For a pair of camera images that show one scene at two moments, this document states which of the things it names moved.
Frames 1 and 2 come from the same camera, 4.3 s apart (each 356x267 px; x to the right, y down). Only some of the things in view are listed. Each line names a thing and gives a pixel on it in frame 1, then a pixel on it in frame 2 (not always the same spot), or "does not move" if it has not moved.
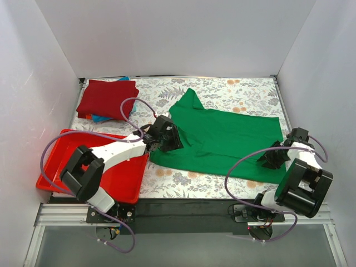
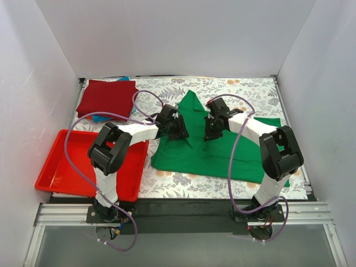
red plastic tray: [123, 179] does not move
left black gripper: [171, 138] -> [180, 127]
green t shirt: [212, 141] does not move
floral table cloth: [256, 95] does not move
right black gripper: [275, 155] -> [210, 129]
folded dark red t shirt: [104, 98] does not move
